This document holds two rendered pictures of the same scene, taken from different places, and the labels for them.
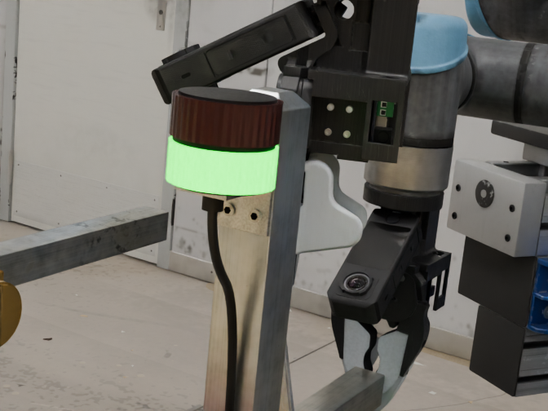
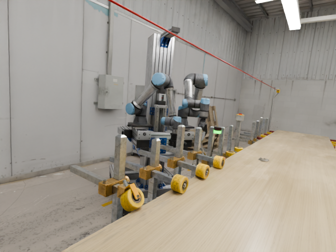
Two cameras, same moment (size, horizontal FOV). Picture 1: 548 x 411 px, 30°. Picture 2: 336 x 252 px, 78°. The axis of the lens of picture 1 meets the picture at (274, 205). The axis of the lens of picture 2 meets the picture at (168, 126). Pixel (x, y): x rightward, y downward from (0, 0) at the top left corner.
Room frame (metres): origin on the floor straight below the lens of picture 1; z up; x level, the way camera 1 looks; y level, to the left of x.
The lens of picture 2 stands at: (0.78, 1.74, 1.34)
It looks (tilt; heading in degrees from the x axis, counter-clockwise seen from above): 8 degrees down; 276
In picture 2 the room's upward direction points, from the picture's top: 5 degrees clockwise
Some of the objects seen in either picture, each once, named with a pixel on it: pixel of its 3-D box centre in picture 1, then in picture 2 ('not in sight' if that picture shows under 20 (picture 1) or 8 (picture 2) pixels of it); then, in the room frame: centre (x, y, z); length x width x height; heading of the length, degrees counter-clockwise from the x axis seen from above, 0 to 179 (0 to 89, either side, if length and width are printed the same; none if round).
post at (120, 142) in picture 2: not in sight; (118, 187); (1.07, 0.88, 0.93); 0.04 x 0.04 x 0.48; 61
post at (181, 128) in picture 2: not in sight; (178, 161); (0.83, 0.45, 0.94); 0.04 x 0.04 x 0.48; 61
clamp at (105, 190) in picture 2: not in sight; (114, 184); (1.08, 0.90, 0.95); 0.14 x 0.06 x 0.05; 61
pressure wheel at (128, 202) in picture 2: not in sight; (132, 199); (0.98, 0.98, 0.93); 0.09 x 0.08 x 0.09; 151
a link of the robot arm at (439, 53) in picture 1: (419, 77); (176, 122); (0.90, -0.11, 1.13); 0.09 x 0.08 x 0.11; 158
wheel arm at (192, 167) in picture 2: not in sight; (168, 159); (0.90, 0.46, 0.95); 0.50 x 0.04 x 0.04; 151
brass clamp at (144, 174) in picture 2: not in sight; (151, 171); (0.96, 0.68, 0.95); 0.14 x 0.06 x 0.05; 61
